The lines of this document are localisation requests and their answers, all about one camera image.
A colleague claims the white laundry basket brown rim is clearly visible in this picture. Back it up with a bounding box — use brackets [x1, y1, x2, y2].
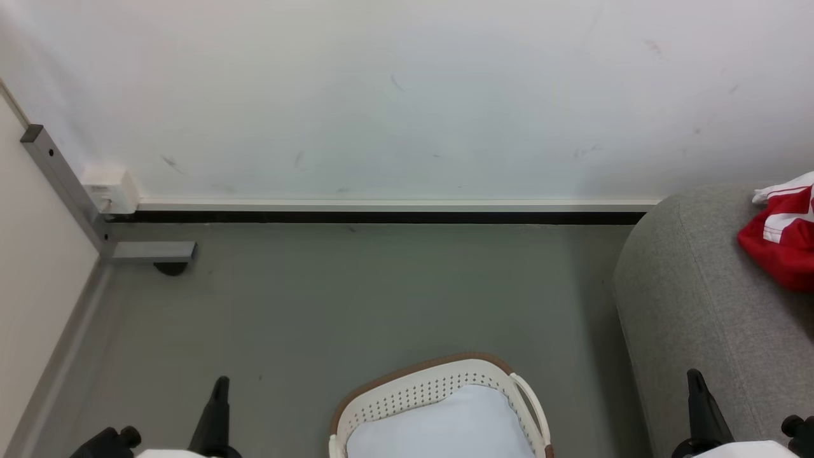
[328, 352, 555, 458]

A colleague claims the grey aluminium foot bar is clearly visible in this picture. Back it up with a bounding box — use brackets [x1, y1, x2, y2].
[109, 241, 198, 264]

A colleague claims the grey aluminium frame post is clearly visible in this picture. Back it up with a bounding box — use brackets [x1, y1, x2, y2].
[20, 124, 115, 256]

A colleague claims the black skirting strip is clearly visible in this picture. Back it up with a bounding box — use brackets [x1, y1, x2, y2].
[107, 210, 648, 225]

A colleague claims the white wall skirting rail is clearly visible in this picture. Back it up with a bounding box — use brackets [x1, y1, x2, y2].
[137, 198, 662, 214]

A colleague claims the white cloth in basket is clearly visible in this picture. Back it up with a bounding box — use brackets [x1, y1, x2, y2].
[346, 384, 536, 458]

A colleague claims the grey upholstered seat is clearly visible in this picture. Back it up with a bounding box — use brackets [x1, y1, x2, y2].
[613, 184, 814, 458]

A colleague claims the white wall box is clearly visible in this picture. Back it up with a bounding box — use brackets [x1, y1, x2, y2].
[81, 165, 141, 215]

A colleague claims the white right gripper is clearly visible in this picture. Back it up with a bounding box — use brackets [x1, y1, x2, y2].
[673, 369, 799, 458]

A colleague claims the red garment with white stripes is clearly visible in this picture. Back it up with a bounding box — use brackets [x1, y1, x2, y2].
[737, 170, 814, 293]

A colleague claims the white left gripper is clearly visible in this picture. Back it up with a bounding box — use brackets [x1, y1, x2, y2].
[136, 376, 243, 458]

